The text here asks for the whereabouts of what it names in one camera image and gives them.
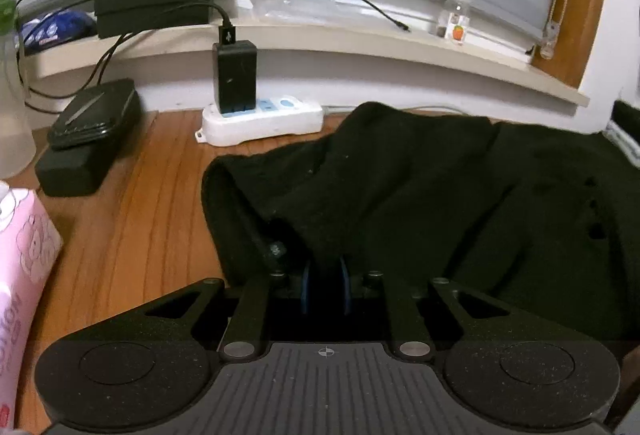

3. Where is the black plug-in charger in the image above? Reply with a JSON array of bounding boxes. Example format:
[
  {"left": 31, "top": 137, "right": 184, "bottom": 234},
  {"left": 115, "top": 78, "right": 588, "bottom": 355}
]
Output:
[{"left": 212, "top": 41, "right": 258, "bottom": 116}]

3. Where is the translucent plastic bottle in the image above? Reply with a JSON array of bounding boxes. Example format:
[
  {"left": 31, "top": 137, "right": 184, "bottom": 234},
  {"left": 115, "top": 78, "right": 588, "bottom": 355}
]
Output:
[{"left": 0, "top": 0, "right": 37, "bottom": 178}]

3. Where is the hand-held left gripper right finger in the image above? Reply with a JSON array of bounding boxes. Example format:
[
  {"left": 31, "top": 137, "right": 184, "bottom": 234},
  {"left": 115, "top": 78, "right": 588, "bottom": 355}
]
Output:
[{"left": 338, "top": 258, "right": 510, "bottom": 361}]

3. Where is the blue packet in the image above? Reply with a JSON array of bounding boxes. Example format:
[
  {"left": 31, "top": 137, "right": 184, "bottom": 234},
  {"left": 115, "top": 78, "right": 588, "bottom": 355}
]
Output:
[{"left": 22, "top": 11, "right": 98, "bottom": 56}]

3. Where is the black power adapter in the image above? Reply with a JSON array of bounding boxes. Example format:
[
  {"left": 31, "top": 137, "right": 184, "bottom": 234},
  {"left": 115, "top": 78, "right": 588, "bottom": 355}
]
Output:
[{"left": 94, "top": 0, "right": 218, "bottom": 39}]

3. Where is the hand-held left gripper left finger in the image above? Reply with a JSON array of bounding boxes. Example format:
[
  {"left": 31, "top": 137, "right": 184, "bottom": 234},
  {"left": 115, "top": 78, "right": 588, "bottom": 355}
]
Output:
[{"left": 144, "top": 259, "right": 318, "bottom": 362}]

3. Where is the white power strip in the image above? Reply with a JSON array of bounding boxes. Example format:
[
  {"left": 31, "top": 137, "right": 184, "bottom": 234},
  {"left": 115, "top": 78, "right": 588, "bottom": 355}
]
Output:
[{"left": 196, "top": 96, "right": 325, "bottom": 147}]

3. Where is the matte black box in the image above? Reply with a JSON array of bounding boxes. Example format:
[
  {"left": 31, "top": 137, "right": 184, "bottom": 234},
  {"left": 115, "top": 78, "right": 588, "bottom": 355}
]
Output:
[{"left": 35, "top": 142, "right": 118, "bottom": 197}]

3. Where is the black usb cable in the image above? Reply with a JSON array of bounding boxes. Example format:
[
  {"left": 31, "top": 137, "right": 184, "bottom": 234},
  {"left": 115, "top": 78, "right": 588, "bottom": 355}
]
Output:
[{"left": 17, "top": 0, "right": 236, "bottom": 113}]

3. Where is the folded grey garment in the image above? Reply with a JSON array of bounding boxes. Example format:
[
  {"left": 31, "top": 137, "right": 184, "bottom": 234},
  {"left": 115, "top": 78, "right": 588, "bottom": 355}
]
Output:
[{"left": 605, "top": 122, "right": 640, "bottom": 166}]

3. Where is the glass jar with orange label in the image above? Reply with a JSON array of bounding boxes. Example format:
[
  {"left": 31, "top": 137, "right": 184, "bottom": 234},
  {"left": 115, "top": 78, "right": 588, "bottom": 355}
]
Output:
[{"left": 437, "top": 0, "right": 473, "bottom": 45}]

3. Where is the pink tissue pack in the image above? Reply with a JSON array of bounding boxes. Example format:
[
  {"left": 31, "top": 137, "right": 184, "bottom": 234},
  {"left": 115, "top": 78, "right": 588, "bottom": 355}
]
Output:
[{"left": 0, "top": 182, "right": 65, "bottom": 431}]

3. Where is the clear plastic wrapper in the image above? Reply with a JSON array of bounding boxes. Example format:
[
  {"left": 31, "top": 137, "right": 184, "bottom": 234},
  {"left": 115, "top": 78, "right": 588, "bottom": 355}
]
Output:
[{"left": 245, "top": 0, "right": 361, "bottom": 23}]

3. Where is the glossy black case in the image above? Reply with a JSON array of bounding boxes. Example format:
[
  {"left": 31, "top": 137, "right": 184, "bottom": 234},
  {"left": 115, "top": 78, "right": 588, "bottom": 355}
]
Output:
[{"left": 47, "top": 78, "right": 143, "bottom": 151}]

